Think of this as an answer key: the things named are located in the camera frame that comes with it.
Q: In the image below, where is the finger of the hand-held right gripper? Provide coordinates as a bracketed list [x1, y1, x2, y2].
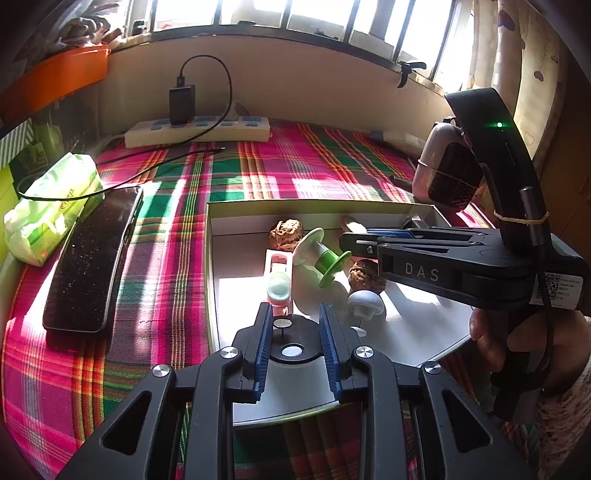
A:
[339, 232, 502, 259]
[366, 216, 499, 238]

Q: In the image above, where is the pile of plastic bags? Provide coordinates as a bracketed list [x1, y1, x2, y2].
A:
[46, 14, 125, 49]

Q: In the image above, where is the walnut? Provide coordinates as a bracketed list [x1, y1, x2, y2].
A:
[269, 219, 305, 252]
[348, 259, 387, 294]

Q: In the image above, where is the patterned curtain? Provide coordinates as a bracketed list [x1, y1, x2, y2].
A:
[471, 0, 591, 241]

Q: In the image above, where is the window grille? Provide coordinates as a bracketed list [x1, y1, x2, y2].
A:
[129, 0, 476, 93]

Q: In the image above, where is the person's right hand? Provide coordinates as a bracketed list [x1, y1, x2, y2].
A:
[468, 307, 511, 377]

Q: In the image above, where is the person's right forearm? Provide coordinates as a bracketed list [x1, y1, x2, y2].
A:
[526, 314, 591, 480]

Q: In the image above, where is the pink white toy bottle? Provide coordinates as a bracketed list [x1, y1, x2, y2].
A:
[264, 249, 295, 315]

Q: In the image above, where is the orange box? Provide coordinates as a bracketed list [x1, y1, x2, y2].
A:
[0, 44, 112, 134]

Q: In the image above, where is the black phone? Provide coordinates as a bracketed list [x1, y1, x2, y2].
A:
[41, 185, 145, 334]

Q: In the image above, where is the green striped box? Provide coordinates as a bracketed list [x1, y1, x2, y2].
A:
[0, 117, 63, 273]

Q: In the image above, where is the green tissue packet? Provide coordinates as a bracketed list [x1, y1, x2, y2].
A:
[4, 152, 105, 267]

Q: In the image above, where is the small desk fan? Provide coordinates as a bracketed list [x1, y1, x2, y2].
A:
[412, 121, 485, 213]

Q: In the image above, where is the black charger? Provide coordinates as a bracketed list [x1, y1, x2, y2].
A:
[168, 84, 196, 125]

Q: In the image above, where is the white power strip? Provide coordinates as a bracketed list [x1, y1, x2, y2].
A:
[124, 116, 271, 148]

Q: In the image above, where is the white mushroom-shaped figure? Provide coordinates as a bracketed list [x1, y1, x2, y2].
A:
[346, 290, 385, 337]

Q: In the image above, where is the plaid blanket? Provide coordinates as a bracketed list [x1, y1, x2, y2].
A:
[0, 117, 490, 480]

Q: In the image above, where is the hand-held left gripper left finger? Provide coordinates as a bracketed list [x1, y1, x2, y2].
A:
[55, 301, 274, 480]

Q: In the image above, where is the green and white spool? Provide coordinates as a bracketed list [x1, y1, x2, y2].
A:
[291, 227, 352, 287]

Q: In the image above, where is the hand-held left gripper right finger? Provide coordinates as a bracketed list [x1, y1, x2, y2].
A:
[318, 302, 539, 480]

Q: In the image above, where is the shallow cardboard box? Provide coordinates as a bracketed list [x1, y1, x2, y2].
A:
[204, 200, 474, 428]

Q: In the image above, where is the black charger cable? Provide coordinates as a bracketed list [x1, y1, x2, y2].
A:
[16, 55, 232, 201]

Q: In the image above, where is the black hook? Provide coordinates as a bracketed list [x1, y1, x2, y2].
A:
[397, 60, 428, 88]

